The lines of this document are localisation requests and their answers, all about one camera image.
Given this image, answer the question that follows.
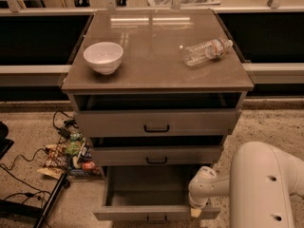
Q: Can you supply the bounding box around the grey bottom drawer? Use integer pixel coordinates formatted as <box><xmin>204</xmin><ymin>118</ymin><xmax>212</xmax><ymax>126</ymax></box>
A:
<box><xmin>92</xmin><ymin>164</ymin><xmax>221</xmax><ymax>225</ymax></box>

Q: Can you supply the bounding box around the grey drawer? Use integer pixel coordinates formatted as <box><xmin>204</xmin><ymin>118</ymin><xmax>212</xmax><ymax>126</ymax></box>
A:
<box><xmin>74</xmin><ymin>109</ymin><xmax>241</xmax><ymax>138</ymax></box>
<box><xmin>90</xmin><ymin>145</ymin><xmax>221</xmax><ymax>166</ymax></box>
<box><xmin>92</xmin><ymin>164</ymin><xmax>221</xmax><ymax>225</ymax></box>

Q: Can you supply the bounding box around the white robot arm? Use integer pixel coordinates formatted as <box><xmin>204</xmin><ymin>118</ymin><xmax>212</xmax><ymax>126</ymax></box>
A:
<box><xmin>188</xmin><ymin>142</ymin><xmax>304</xmax><ymax>228</ymax></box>

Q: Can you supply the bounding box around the grey middle drawer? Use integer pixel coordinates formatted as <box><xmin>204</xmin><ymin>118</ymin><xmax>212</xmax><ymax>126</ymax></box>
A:
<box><xmin>90</xmin><ymin>145</ymin><xmax>221</xmax><ymax>166</ymax></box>

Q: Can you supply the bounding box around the grey top drawer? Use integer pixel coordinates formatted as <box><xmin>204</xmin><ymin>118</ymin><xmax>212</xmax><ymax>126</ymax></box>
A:
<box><xmin>74</xmin><ymin>109</ymin><xmax>241</xmax><ymax>138</ymax></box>

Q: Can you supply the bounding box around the black stand leg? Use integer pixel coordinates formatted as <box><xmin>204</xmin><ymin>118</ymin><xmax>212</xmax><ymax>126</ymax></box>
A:
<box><xmin>33</xmin><ymin>173</ymin><xmax>68</xmax><ymax>228</ymax></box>

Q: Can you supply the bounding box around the pile of snack packages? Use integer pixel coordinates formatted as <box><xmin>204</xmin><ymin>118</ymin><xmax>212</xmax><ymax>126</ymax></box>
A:
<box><xmin>37</xmin><ymin>132</ymin><xmax>101</xmax><ymax>179</ymax></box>

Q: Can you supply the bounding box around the clear plastic water bottle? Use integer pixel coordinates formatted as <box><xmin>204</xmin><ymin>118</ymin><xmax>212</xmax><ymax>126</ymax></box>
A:
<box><xmin>182</xmin><ymin>38</ymin><xmax>233</xmax><ymax>67</ymax></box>

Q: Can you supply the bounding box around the white ceramic bowl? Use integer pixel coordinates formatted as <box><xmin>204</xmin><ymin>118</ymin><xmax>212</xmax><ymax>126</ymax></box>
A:
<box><xmin>84</xmin><ymin>42</ymin><xmax>124</xmax><ymax>75</ymax></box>

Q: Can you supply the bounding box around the black chair base edge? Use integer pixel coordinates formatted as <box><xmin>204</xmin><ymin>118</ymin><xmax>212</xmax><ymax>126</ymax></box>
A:
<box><xmin>0</xmin><ymin>122</ymin><xmax>14</xmax><ymax>160</ymax></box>

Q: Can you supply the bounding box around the black power adapter with cable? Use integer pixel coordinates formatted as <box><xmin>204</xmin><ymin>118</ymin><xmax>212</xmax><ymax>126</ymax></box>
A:
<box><xmin>52</xmin><ymin>111</ymin><xmax>78</xmax><ymax>140</ymax></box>

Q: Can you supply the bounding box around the black floor cable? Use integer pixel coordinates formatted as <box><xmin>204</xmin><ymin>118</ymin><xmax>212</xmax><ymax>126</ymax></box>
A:
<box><xmin>0</xmin><ymin>147</ymin><xmax>53</xmax><ymax>207</ymax></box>

